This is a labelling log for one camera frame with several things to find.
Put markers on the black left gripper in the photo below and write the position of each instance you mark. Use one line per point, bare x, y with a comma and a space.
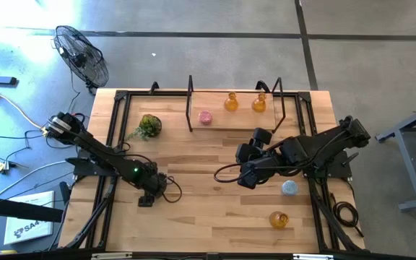
155, 186

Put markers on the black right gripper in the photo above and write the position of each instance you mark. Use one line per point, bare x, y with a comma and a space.
265, 164

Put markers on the amber glass candlestick holder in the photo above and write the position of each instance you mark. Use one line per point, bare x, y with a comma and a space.
231, 104
278, 220
259, 105

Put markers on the pink glass candle holder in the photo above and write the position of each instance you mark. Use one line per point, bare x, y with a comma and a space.
205, 117

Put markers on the blue-grey glass candle holder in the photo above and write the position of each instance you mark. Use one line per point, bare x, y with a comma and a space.
289, 188

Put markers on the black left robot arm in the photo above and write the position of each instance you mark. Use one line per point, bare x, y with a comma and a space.
99, 151

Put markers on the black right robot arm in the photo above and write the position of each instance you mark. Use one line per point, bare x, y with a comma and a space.
320, 144

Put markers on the green potted succulent plant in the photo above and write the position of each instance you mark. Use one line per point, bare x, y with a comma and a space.
150, 125

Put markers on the black rig bar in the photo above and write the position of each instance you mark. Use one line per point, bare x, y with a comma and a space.
49, 256

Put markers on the white printed box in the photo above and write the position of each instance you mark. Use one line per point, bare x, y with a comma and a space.
31, 233

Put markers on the black stand beam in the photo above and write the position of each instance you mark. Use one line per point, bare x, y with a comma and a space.
13, 208

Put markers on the black floor fan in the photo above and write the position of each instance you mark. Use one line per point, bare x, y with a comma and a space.
81, 57

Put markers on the yellow floor object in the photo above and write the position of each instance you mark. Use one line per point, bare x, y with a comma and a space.
5, 252

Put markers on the wooden shelf with black frame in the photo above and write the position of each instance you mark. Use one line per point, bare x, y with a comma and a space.
229, 121

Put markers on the black frame hook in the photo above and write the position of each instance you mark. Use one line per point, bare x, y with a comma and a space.
262, 85
154, 86

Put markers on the silver metal bracket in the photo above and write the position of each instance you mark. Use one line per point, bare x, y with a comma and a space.
112, 256
312, 257

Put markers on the black metal table frame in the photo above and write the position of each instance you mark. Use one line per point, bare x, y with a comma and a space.
164, 93

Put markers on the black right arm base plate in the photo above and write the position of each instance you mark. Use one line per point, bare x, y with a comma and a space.
338, 170

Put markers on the grey metal bench frame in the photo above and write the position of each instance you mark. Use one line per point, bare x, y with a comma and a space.
410, 169

